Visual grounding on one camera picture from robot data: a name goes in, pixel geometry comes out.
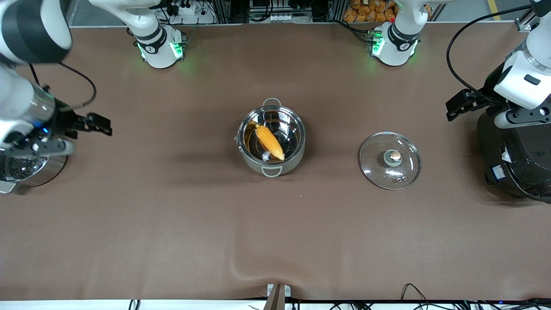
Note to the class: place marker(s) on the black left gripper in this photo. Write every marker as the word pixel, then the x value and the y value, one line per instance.
pixel 483 99

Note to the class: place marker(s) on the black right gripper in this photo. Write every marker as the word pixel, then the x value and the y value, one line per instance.
pixel 64 123

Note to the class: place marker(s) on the glass pot lid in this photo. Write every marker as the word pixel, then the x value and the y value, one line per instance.
pixel 374 165

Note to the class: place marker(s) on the yellow corn cob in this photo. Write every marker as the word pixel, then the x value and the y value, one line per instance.
pixel 270 142

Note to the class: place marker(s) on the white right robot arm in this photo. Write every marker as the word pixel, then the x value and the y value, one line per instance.
pixel 26 26

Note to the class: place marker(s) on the stainless steel steamer pot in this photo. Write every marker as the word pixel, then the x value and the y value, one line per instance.
pixel 51 170

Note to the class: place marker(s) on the grey cooking pot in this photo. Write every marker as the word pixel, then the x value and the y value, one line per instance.
pixel 254 165

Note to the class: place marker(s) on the black rice cooker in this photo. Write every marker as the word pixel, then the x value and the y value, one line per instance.
pixel 529 163

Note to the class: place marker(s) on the perforated steel steamer insert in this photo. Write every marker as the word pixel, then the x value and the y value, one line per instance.
pixel 21 168

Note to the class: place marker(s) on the pile of orange bread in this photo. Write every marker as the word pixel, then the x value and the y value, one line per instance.
pixel 366 10

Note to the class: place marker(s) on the white power strip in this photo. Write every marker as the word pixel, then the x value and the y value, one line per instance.
pixel 202 19
pixel 282 18

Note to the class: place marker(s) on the brown table cloth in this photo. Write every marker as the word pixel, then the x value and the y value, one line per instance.
pixel 344 237

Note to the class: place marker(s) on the aluminium frame profile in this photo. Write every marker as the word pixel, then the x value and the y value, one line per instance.
pixel 523 23

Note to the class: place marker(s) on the brown post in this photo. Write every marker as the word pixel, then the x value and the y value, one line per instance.
pixel 275 301

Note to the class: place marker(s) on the silver metal bracket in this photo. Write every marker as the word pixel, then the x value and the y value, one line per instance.
pixel 287 290

